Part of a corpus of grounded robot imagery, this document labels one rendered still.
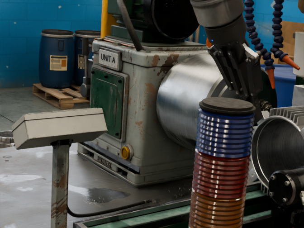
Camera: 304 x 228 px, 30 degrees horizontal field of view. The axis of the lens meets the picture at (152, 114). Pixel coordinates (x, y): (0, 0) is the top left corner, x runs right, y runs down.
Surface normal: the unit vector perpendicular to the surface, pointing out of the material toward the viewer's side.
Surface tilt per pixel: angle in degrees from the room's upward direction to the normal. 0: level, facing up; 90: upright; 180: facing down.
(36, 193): 0
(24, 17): 90
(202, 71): 39
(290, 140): 88
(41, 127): 58
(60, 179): 90
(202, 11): 119
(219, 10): 108
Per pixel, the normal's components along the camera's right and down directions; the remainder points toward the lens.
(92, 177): 0.07, -0.97
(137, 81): -0.82, 0.07
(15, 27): 0.61, 0.22
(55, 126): 0.52, -0.33
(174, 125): -0.80, 0.36
